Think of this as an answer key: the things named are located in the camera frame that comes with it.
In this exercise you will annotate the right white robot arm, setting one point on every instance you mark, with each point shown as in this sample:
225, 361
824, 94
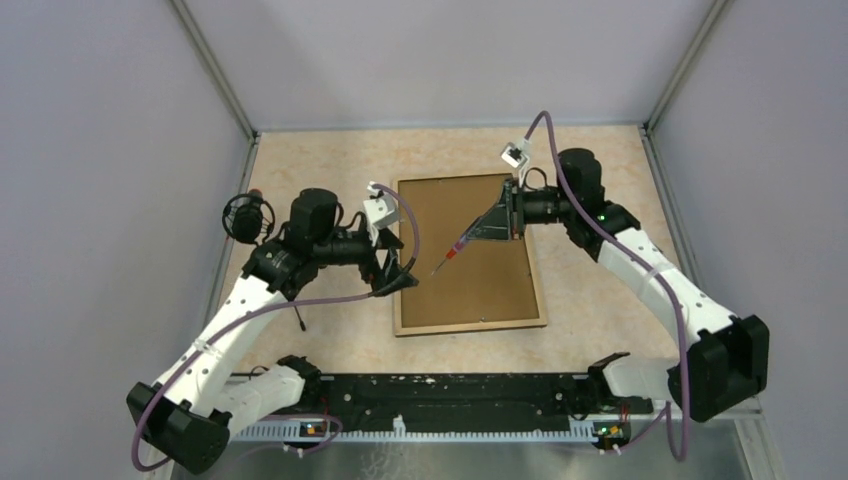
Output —
725, 357

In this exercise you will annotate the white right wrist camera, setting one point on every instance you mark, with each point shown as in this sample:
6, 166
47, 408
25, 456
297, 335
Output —
517, 156

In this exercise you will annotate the white cable duct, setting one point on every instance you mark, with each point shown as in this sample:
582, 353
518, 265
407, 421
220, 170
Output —
295, 432

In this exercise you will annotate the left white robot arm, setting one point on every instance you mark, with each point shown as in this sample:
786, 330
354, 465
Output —
189, 413

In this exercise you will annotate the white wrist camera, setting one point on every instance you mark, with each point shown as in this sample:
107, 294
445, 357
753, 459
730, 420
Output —
517, 156
380, 208

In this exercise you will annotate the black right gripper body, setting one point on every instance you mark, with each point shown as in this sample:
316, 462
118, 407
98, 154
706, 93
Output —
537, 207

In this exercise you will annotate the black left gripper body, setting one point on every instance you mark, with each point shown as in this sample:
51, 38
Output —
359, 249

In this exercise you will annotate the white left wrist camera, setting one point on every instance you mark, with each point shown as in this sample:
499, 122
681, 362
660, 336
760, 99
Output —
380, 208

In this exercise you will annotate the blue red screwdriver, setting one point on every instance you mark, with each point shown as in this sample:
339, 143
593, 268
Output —
454, 252

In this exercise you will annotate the black microphone with shock mount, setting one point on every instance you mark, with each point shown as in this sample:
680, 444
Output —
282, 265

